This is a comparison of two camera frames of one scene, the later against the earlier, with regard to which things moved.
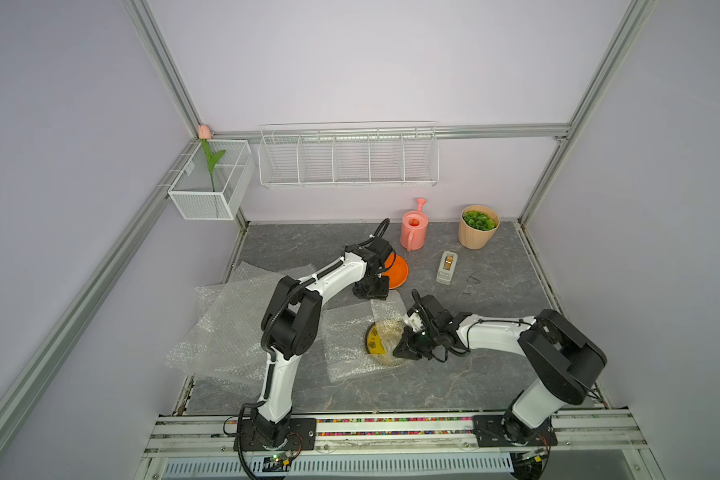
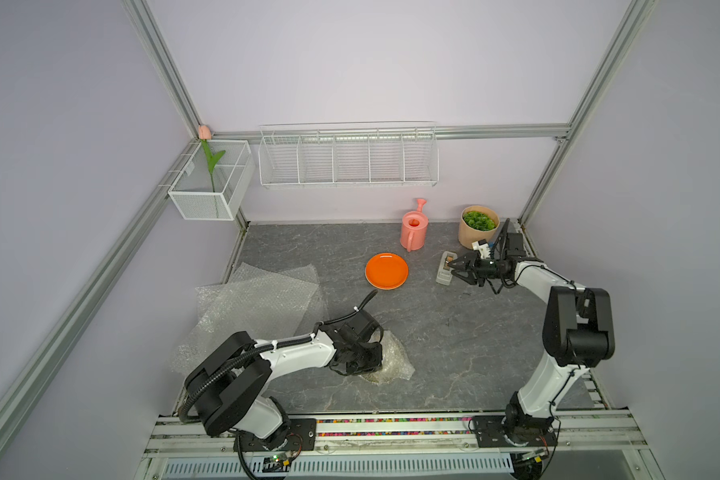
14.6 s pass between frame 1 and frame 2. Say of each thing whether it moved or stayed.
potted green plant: stayed
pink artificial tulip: stayed
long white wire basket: stayed
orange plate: stayed
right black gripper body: moved
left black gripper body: moved
